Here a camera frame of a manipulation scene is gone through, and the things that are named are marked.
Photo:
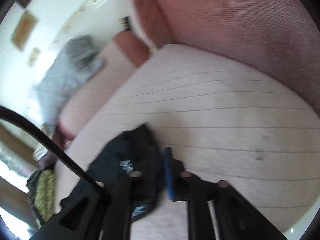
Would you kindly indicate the red pink headboard cushion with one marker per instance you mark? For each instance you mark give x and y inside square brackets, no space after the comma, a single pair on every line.
[278,37]

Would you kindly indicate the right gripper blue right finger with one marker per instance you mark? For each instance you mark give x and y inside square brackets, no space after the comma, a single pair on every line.
[214,210]

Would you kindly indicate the dark maroon folded cloth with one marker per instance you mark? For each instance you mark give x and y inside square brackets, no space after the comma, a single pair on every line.
[55,142]

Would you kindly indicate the gold framed wall picture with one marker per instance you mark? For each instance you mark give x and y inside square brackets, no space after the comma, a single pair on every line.
[23,30]

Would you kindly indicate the cream folded cloth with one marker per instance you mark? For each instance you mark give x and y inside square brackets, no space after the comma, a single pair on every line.
[39,152]

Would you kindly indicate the small black bow ornament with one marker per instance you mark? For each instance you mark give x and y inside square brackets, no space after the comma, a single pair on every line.
[125,23]

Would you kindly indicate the pink bolster pillow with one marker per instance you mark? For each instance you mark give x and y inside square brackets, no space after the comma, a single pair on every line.
[122,56]

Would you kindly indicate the green patterned folded quilt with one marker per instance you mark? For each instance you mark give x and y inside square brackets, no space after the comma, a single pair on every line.
[41,195]

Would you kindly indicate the beige wall switch plates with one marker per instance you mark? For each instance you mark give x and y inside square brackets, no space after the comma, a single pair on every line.
[33,56]

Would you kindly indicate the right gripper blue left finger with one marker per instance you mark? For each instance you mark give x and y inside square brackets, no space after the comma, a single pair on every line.
[105,212]

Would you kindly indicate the grey quilted blanket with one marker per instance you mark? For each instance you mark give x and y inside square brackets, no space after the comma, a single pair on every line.
[76,63]

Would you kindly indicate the black pants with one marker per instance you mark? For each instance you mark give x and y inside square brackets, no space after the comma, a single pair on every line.
[134,150]

